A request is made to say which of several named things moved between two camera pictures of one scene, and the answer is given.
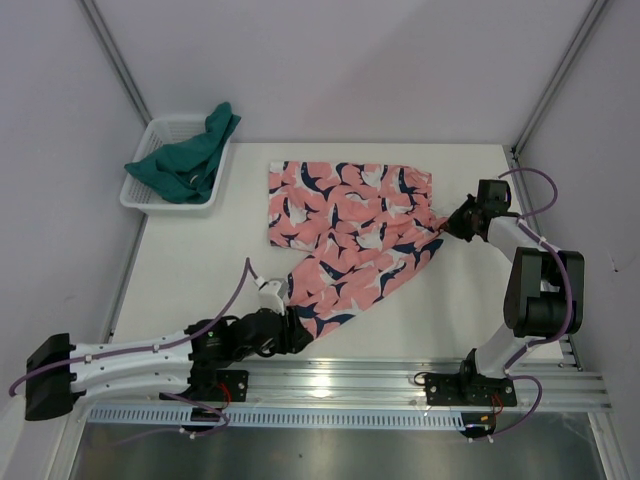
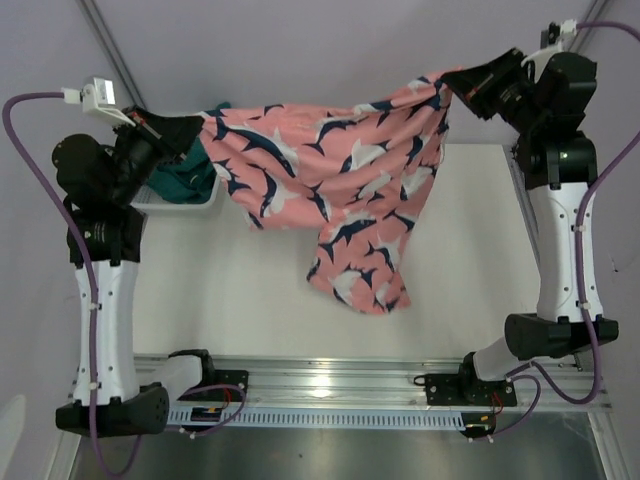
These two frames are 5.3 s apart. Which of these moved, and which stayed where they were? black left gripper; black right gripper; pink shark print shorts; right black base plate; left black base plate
Moved: black left gripper; black right gripper; pink shark print shorts
Stayed: right black base plate; left black base plate
